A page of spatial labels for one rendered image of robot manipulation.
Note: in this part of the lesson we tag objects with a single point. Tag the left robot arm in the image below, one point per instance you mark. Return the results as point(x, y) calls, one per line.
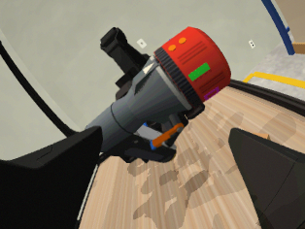
point(116, 46)

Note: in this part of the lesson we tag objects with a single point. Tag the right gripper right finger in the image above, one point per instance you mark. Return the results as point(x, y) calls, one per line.
point(274, 176)

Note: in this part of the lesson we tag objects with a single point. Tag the tan wooden cube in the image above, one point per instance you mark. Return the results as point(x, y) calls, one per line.
point(263, 135)

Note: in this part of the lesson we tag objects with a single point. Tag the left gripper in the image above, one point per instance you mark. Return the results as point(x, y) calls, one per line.
point(184, 116)

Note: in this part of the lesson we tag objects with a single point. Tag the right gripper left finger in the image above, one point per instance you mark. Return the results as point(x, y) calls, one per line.
point(45, 189)

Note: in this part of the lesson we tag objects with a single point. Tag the black hose nozzle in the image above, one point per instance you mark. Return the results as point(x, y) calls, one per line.
point(195, 65)

